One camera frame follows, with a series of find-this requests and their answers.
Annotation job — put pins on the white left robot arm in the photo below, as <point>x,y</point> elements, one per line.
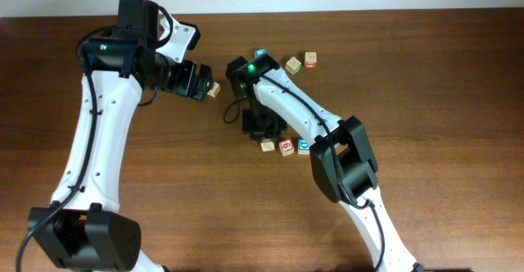
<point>82,229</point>

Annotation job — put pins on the plain wooden block near left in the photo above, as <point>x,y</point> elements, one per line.
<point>214,91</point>

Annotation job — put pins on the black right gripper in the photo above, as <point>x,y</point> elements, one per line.
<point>262,124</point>

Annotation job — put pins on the red letter I block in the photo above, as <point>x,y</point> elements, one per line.
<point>267,145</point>

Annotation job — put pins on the wooden block red bottom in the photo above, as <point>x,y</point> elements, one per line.
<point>311,60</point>

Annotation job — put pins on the blue letter D block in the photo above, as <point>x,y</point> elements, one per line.
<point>302,147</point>

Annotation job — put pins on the red number 9 block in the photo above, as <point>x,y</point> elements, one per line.
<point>286,147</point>

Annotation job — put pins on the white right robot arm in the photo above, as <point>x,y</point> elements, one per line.
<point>344,166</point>

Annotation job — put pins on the blue top wooden block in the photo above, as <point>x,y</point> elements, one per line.
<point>259,52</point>

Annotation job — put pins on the wooden block green print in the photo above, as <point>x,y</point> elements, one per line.
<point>293,65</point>

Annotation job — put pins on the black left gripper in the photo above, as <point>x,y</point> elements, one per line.
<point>182,87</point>

